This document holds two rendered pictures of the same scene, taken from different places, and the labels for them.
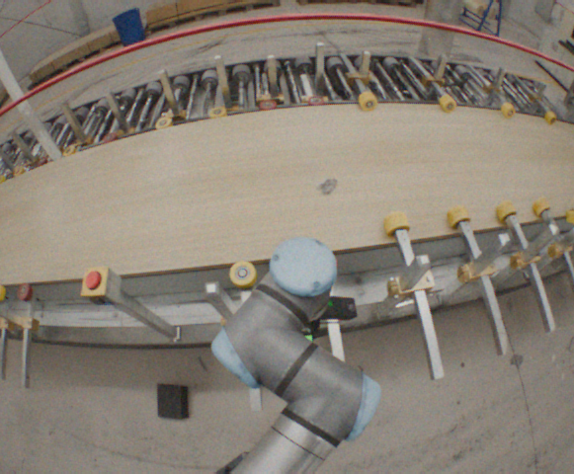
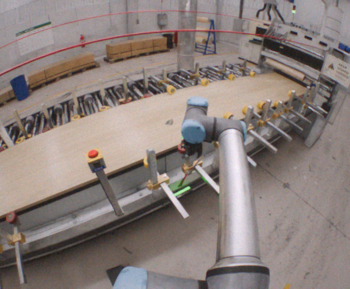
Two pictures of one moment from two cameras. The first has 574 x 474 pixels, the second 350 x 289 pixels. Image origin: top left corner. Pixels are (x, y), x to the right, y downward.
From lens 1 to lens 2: 0.52 m
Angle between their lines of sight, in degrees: 26
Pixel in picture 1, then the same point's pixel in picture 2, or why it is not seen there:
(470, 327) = (254, 180)
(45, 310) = not seen: hidden behind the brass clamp
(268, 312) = (196, 110)
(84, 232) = (49, 172)
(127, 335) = (90, 224)
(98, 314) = (62, 226)
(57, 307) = (31, 233)
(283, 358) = (209, 118)
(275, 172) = (144, 123)
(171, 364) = (108, 258)
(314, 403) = (227, 124)
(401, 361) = not seen: hidden behind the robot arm
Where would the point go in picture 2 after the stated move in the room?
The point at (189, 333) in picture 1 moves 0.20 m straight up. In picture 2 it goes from (127, 209) to (120, 191)
